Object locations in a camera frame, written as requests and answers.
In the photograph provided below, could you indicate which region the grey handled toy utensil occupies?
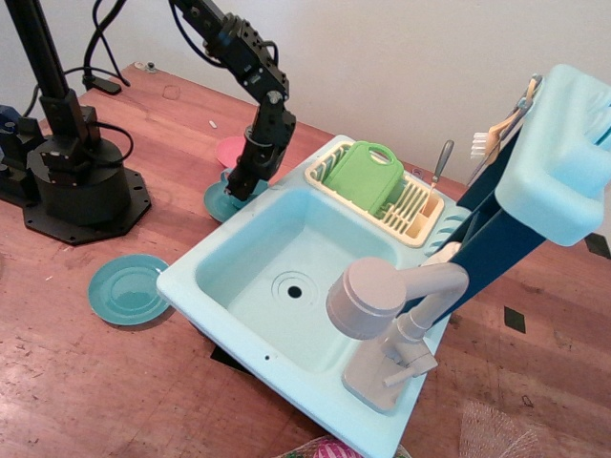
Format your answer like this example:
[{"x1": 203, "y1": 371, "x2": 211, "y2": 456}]
[{"x1": 431, "y1": 139, "x2": 454, "y2": 193}]

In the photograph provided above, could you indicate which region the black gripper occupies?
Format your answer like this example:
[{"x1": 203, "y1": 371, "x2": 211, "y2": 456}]
[{"x1": 225, "y1": 138, "x2": 286, "y2": 200}]

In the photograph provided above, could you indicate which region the green cutting board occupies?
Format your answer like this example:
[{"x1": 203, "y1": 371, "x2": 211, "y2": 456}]
[{"x1": 323, "y1": 140, "x2": 404, "y2": 215}]

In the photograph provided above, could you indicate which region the grey toy faucet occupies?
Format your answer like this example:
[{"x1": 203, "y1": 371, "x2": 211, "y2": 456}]
[{"x1": 326, "y1": 258, "x2": 469, "y2": 412}]

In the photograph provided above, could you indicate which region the small teal saucer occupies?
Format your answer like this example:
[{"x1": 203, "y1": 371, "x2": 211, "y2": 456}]
[{"x1": 203, "y1": 182, "x2": 258, "y2": 222}]

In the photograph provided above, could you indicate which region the light blue toy sink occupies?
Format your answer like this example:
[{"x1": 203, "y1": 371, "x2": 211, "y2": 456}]
[{"x1": 157, "y1": 135, "x2": 468, "y2": 457}]

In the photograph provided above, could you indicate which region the teal toy cup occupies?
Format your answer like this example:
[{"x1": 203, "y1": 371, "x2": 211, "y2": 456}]
[{"x1": 218, "y1": 167, "x2": 271, "y2": 209}]

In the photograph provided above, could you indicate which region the cream dish rack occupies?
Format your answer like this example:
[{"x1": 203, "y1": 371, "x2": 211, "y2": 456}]
[{"x1": 305, "y1": 140, "x2": 445, "y2": 248}]

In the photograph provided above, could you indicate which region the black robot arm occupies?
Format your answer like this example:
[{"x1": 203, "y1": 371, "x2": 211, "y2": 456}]
[{"x1": 7, "y1": 1, "x2": 296, "y2": 201}]

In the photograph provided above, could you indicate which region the black cable clamp mount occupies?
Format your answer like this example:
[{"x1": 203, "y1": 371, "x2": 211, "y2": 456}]
[{"x1": 82, "y1": 0, "x2": 131, "y2": 95}]

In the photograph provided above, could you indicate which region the white bristle dish brush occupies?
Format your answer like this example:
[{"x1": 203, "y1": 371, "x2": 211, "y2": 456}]
[{"x1": 471, "y1": 73, "x2": 543, "y2": 165}]

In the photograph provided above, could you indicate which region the dark blue shelf post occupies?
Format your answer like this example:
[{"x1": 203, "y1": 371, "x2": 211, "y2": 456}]
[{"x1": 410, "y1": 123, "x2": 550, "y2": 330}]

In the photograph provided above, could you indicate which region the light blue sink shelf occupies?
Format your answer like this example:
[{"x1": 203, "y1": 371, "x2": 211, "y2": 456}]
[{"x1": 495, "y1": 64, "x2": 610, "y2": 246}]

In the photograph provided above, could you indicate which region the large teal plate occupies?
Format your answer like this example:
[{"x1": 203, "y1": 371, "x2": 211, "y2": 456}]
[{"x1": 88, "y1": 254, "x2": 170, "y2": 326}]

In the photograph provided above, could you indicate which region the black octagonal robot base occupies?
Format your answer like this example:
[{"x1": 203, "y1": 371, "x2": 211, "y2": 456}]
[{"x1": 1, "y1": 163, "x2": 152, "y2": 246}]

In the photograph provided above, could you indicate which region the pink mesh ball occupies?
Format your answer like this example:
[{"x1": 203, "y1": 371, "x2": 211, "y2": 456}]
[{"x1": 277, "y1": 435, "x2": 362, "y2": 458}]

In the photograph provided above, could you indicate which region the pink toy plate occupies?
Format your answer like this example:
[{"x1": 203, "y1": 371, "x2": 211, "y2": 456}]
[{"x1": 215, "y1": 136, "x2": 245, "y2": 168}]

